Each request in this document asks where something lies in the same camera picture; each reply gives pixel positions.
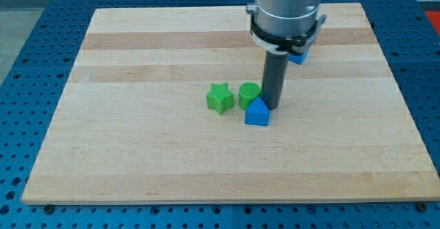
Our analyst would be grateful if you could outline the green star block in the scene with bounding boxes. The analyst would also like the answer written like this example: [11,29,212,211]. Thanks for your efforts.
[206,83,234,115]

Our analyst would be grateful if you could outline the wooden board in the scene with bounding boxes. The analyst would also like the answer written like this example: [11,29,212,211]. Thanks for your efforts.
[21,3,439,205]

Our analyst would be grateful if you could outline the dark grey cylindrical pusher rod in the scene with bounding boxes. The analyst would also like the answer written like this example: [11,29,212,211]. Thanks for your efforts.
[261,52,289,110]

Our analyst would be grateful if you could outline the blue triangle block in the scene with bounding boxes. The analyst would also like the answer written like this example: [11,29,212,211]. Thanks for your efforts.
[245,96,270,126]

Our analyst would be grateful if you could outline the green cylinder block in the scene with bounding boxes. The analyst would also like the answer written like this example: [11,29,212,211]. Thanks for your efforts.
[239,82,261,110]

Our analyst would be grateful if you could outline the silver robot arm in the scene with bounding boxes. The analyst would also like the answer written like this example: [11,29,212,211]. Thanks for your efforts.
[246,0,326,55]

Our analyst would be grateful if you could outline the blue cube block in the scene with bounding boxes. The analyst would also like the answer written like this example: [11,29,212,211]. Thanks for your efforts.
[289,50,309,65]

